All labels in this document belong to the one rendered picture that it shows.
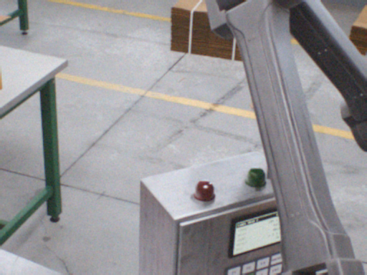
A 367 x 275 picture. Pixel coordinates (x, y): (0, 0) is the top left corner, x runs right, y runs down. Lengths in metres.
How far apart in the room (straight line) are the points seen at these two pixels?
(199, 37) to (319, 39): 4.03
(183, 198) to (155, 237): 0.06
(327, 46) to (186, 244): 0.36
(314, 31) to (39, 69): 1.99
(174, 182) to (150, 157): 2.91
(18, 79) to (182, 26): 2.40
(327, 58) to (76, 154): 2.87
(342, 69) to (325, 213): 0.33
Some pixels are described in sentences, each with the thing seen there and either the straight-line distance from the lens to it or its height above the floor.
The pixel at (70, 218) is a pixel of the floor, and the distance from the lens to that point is 3.31.
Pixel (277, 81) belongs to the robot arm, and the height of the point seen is 1.61.
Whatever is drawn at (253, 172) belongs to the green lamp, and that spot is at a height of 1.50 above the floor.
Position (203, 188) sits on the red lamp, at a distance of 0.80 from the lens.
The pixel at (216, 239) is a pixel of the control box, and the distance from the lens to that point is 0.83.
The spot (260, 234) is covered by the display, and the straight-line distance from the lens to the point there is 0.86.
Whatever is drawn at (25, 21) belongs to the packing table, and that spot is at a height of 0.10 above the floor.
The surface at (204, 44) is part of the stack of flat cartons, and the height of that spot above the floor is 0.08.
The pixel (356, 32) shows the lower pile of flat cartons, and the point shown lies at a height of 0.16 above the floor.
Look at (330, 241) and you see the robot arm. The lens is 0.73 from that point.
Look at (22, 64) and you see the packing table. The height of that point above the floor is 0.78.
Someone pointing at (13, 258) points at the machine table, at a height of 0.83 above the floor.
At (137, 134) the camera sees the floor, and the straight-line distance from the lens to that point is 3.97.
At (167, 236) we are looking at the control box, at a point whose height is 1.44.
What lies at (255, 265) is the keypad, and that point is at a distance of 0.89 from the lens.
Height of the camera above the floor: 1.94
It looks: 29 degrees down
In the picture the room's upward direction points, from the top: 3 degrees clockwise
